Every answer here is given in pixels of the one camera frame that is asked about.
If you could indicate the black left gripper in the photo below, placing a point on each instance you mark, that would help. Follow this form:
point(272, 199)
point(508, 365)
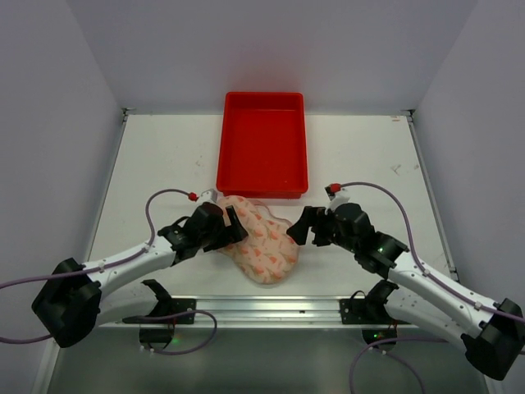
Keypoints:
point(224, 231)

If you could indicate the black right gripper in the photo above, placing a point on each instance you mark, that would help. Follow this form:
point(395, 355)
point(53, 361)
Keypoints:
point(318, 226)

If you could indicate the pink tulip mesh laundry bag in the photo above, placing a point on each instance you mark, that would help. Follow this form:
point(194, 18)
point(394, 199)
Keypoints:
point(267, 256)

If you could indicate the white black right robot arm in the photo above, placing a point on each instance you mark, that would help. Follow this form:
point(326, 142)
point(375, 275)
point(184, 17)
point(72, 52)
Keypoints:
point(490, 333)

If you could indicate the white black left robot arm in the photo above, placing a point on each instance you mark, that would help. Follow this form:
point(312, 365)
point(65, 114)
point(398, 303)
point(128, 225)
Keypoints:
point(79, 297)

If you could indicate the red plastic tray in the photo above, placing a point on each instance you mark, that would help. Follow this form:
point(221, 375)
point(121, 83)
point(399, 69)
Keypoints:
point(263, 149)

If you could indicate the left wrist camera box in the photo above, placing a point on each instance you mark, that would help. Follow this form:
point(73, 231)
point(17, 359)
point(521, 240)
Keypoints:
point(208, 197)

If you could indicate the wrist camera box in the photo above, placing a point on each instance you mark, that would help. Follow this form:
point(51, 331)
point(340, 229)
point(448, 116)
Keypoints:
point(208, 197)
point(337, 195)

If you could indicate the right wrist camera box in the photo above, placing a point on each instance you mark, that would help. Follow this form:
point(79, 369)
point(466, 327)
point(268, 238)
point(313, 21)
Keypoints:
point(337, 195)

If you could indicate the aluminium mounting rail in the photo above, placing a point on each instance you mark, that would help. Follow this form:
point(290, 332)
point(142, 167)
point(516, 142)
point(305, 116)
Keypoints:
point(276, 311)

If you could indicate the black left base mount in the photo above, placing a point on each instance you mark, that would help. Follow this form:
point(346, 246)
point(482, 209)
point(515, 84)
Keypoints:
point(162, 333)

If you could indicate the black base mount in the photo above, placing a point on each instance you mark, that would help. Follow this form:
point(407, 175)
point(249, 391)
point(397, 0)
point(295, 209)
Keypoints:
point(369, 324)
point(162, 333)

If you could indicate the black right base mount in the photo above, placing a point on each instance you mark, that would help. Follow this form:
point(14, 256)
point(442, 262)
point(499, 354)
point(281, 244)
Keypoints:
point(369, 324)

